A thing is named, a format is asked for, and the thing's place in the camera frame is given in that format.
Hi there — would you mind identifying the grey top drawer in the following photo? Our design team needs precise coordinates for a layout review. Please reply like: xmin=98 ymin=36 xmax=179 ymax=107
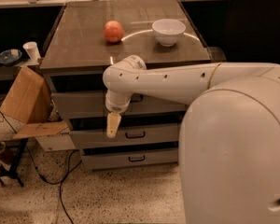
xmin=52 ymin=91 xmax=187 ymax=119

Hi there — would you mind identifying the grey drawer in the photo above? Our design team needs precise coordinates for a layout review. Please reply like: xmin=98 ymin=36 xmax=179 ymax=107
xmin=70 ymin=115 xmax=181 ymax=148
xmin=81 ymin=142 xmax=178 ymax=171
xmin=52 ymin=91 xmax=187 ymax=119

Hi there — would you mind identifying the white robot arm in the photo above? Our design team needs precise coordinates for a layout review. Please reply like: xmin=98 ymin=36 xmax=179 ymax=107
xmin=103 ymin=56 xmax=280 ymax=224

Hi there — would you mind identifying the grey middle drawer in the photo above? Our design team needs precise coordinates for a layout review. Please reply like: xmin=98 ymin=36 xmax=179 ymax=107
xmin=70 ymin=115 xmax=181 ymax=148

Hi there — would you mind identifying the grey bottom drawer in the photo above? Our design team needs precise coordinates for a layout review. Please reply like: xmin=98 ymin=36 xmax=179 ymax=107
xmin=81 ymin=142 xmax=178 ymax=171

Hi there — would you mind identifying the grey drawer cabinet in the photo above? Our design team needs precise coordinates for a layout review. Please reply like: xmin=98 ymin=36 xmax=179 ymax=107
xmin=39 ymin=0 xmax=212 ymax=172

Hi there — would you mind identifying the brown cardboard box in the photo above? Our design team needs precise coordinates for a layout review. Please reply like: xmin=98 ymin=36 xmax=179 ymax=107
xmin=0 ymin=66 xmax=67 ymax=139

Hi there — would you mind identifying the red apple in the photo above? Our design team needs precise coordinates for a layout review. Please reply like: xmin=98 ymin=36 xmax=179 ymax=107
xmin=104 ymin=21 xmax=123 ymax=43

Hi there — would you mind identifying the white bowl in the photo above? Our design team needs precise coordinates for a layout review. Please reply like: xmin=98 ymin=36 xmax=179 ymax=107
xmin=152 ymin=19 xmax=186 ymax=47

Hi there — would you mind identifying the white paper cup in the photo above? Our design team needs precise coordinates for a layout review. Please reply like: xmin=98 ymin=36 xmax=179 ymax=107
xmin=22 ymin=41 xmax=40 ymax=61

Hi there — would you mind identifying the black metal stand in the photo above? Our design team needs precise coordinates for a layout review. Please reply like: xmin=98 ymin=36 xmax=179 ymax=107
xmin=0 ymin=138 xmax=28 ymax=187

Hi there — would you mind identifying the dark blue plate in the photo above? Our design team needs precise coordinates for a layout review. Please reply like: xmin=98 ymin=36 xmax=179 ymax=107
xmin=0 ymin=49 xmax=22 ymax=66

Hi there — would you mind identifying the black office chair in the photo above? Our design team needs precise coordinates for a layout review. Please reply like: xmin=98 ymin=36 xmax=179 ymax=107
xmin=208 ymin=0 xmax=280 ymax=67

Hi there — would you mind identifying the black floor cable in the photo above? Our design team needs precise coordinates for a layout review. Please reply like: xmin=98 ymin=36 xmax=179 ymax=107
xmin=24 ymin=143 xmax=83 ymax=224

